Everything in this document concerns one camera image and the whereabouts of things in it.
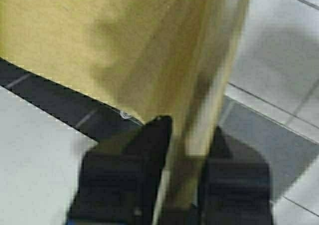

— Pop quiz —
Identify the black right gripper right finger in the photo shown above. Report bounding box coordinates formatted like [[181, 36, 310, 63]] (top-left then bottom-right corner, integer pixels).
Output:
[[197, 127, 273, 225]]

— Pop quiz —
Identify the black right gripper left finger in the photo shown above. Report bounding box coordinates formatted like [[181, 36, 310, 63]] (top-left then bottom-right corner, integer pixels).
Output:
[[66, 115, 172, 225]]

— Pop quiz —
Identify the yellow wooden chair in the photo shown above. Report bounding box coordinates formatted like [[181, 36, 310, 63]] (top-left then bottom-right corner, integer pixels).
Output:
[[0, 0, 249, 225]]

